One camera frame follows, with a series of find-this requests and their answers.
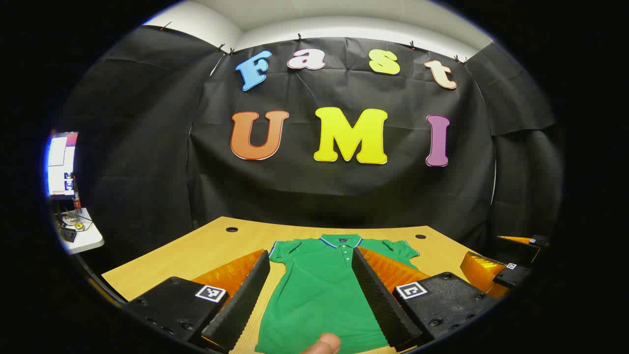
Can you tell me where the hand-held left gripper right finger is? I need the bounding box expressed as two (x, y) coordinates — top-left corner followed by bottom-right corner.
(352, 247), (502, 352)

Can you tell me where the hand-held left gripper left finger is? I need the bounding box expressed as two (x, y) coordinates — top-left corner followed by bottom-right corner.
(123, 250), (271, 354)

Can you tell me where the green T-shirt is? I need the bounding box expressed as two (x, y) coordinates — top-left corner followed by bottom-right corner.
(255, 235), (421, 354)

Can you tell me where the black backdrop cloth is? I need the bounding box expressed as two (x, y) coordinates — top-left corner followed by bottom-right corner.
(59, 25), (563, 261)

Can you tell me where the white side table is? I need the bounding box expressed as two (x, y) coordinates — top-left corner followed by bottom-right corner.
(56, 208), (105, 255)

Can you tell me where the computer monitor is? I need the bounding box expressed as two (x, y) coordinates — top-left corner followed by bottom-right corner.
(47, 131), (79, 198)

